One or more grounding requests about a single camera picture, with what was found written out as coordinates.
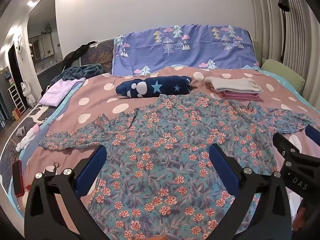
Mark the storage shelf rack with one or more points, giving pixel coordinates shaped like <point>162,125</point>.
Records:
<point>15,97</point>

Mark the person's right hand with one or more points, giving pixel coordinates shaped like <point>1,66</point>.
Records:
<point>301,217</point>

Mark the purple tree-print pillow cover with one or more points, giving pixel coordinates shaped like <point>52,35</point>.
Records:
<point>195,52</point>

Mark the black garment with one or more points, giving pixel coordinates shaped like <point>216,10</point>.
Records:
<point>77,53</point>

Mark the black floor lamp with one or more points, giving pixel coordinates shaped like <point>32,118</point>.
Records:
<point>284,3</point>

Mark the pink polka dot bedsheet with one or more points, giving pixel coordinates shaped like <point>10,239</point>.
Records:
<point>100,100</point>

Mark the grey folded cloth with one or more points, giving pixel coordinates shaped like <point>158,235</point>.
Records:
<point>235,83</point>

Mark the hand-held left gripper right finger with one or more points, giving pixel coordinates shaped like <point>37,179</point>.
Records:
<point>223,168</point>

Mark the white cat figure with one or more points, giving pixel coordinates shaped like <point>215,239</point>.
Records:
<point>27,93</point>

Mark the lilac cloth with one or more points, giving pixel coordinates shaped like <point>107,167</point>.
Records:
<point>58,91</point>

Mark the teal fuzzy blanket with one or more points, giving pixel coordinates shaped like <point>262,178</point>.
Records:
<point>82,71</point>

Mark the dark tree print headboard cover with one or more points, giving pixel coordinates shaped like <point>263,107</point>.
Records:
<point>100,55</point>

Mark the pink folded cloth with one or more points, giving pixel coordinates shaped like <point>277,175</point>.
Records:
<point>235,95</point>

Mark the green pillow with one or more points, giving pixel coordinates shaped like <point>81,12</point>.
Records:
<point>282,73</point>

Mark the beige ribbed curtain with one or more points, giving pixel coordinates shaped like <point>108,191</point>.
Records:
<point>300,30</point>

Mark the floral print shirt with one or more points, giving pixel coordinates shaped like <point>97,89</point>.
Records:
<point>162,155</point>

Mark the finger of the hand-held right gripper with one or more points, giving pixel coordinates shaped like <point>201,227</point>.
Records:
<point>313,132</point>
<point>287,146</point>

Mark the dark deer print sheet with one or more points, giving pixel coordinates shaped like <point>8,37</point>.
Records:
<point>37,116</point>

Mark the red phone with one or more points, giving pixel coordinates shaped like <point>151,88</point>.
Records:
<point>18,178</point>

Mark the navy star print folded cloth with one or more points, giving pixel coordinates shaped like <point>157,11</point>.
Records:
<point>150,87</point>

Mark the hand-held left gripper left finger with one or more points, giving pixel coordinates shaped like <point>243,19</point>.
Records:
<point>92,168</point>

